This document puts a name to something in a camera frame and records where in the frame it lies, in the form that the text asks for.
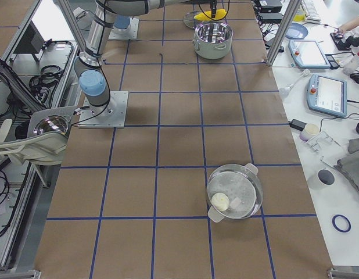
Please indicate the steel steamer pot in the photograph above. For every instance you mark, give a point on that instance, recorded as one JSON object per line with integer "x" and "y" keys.
{"x": 242, "y": 187}

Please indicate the upper teach pendant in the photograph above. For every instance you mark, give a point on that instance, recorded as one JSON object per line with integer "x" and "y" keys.
{"x": 307, "y": 54}

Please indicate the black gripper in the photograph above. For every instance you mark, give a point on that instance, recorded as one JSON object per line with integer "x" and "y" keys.
{"x": 214, "y": 10}

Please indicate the lower teach pendant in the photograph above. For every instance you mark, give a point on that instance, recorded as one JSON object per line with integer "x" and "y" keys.
{"x": 327, "y": 95}

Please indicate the purple white small cup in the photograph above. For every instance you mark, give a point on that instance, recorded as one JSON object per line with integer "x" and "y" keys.
{"x": 309, "y": 131}

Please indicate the blue plate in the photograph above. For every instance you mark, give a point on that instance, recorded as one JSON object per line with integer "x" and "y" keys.
{"x": 296, "y": 31}

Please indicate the white steamed bun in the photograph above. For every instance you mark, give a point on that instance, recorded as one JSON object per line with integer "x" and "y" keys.
{"x": 220, "y": 201}

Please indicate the aluminium frame post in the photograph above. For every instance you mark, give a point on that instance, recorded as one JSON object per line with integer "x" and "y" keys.
{"x": 287, "y": 19}

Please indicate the steel bowl on chair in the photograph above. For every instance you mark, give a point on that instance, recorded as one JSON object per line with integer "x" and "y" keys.
{"x": 52, "y": 123}

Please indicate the pale green electric pot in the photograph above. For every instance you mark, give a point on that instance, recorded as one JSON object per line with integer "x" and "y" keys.
{"x": 212, "y": 40}

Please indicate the clear plastic piece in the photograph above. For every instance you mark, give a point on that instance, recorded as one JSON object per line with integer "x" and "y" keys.
{"x": 318, "y": 141}

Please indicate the glass pot lid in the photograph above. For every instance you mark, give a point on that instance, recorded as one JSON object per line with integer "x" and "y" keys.
{"x": 190, "y": 21}

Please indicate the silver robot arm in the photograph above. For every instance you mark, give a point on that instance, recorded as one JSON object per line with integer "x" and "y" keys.
{"x": 122, "y": 22}
{"x": 88, "y": 64}

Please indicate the teach pendant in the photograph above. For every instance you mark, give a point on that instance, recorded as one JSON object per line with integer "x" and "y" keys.
{"x": 307, "y": 54}
{"x": 327, "y": 95}

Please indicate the grey cloth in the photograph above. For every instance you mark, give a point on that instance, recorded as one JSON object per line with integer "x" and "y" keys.
{"x": 348, "y": 166}

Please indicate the yellow corn cob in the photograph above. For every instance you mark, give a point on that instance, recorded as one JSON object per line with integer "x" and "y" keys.
{"x": 205, "y": 16}

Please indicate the black power adapter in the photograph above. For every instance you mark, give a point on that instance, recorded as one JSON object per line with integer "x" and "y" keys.
{"x": 297, "y": 124}

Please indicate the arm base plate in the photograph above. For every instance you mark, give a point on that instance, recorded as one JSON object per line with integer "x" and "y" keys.
{"x": 113, "y": 116}
{"x": 128, "y": 34}

